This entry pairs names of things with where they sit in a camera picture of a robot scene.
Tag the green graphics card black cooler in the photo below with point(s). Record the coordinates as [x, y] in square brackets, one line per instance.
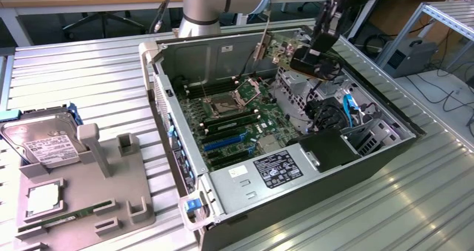
[314, 66]

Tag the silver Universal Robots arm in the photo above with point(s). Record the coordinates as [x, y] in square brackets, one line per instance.
[207, 6]

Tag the black slanted pole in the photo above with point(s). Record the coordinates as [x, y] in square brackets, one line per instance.
[372, 12]

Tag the black chair base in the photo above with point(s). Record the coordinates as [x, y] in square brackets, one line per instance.
[297, 6]

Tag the white red case sticker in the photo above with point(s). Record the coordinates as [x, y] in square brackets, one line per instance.
[228, 49]

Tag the perforated metal drive cage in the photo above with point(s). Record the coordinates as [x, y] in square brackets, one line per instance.
[293, 101]

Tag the metal socket cover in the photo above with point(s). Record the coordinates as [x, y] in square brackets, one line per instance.
[249, 91]

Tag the CPU socket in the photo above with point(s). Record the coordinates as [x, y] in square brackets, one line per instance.
[222, 104]

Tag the thin locking lever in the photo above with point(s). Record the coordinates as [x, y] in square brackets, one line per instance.
[205, 90]

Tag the metal disk bay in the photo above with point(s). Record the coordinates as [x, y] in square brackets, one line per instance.
[370, 140]

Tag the installed green RAM stick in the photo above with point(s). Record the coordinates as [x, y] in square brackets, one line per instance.
[232, 124]

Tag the silver chipset heatsink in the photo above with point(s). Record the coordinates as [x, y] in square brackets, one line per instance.
[270, 144]

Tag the black plastic air shroud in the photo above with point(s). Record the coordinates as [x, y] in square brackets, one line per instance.
[326, 151]

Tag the blue expansion slot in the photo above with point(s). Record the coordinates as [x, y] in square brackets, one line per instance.
[224, 143]

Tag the black expansion slot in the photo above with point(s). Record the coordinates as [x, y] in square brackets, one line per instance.
[230, 155]

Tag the blue card retainer strip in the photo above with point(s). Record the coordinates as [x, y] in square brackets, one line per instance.
[171, 129]

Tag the black office chair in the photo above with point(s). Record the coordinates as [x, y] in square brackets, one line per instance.
[103, 22]

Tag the grey power supply unit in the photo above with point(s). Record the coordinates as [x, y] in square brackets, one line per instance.
[237, 187]

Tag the open black PC case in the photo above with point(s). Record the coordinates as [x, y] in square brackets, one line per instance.
[297, 206]

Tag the blue case latch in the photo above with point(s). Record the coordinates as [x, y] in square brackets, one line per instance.
[191, 205]

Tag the grey printed parts rack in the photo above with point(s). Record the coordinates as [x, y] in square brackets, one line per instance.
[82, 184]

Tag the hard disk with blue caddy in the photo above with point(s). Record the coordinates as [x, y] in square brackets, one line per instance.
[41, 142]

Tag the loose green RAM stick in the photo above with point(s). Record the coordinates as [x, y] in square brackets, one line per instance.
[67, 217]

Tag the silver CPU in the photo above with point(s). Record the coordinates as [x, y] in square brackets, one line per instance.
[43, 199]

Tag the aluminium profile frame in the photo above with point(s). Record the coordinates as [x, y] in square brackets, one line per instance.
[444, 15]

